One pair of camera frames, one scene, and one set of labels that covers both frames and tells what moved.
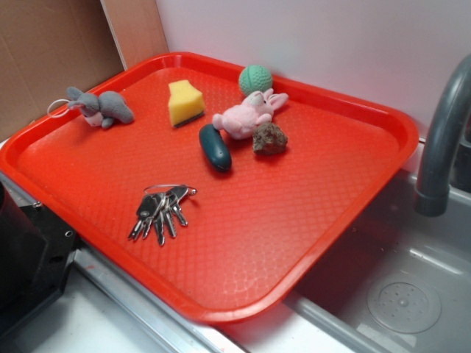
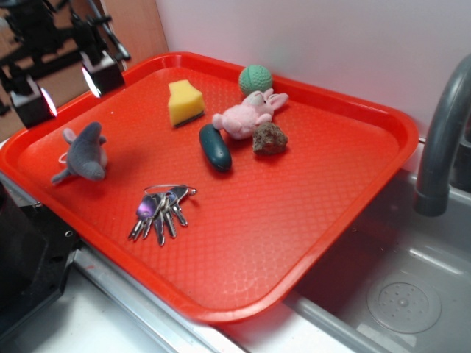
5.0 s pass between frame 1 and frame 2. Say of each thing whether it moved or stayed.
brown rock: stayed
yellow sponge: stayed
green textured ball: stayed
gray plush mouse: moved
